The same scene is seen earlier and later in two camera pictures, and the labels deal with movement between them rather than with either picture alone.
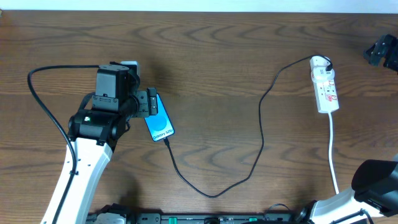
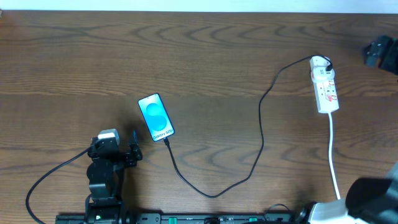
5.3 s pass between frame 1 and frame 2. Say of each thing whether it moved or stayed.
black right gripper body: stayed
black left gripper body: moved
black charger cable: stayed
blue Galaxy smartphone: stayed
